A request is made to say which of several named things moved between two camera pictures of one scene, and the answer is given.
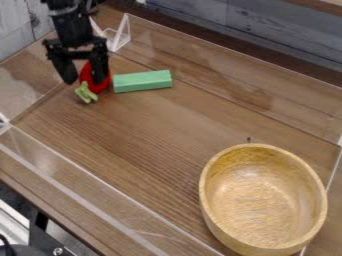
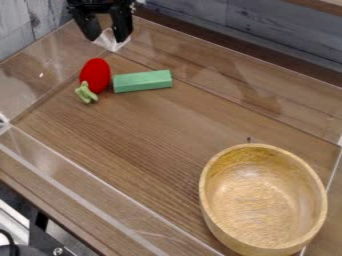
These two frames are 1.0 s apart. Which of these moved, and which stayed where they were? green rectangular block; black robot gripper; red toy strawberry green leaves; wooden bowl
Moved: black robot gripper
Stayed: red toy strawberry green leaves; green rectangular block; wooden bowl
